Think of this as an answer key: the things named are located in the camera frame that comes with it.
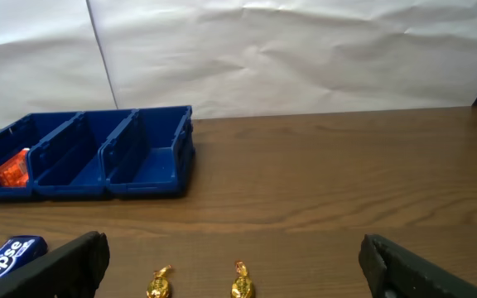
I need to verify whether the blue candy pack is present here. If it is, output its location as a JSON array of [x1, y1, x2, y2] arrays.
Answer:
[[0, 235, 49, 290]]

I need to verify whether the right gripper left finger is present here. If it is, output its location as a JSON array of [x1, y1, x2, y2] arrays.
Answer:
[[0, 230, 110, 298]]

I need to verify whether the gold wrapped candy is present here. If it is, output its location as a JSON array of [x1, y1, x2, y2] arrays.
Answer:
[[146, 264, 173, 298], [229, 260, 257, 298]]

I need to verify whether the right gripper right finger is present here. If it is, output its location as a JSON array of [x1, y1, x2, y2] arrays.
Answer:
[[358, 233, 477, 298]]

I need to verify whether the orange candy box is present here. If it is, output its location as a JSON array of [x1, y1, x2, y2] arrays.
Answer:
[[0, 147, 31, 188]]

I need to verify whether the blue tray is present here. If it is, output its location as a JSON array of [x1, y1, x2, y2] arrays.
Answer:
[[0, 105, 196, 199]]

